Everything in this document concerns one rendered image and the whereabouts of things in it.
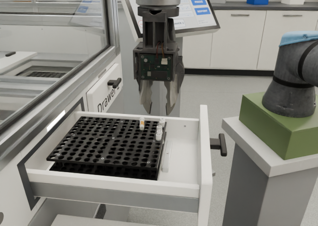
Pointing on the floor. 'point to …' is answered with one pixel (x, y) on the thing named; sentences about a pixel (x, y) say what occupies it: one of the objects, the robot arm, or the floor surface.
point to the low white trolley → (67, 221)
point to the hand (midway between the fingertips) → (159, 106)
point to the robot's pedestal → (265, 182)
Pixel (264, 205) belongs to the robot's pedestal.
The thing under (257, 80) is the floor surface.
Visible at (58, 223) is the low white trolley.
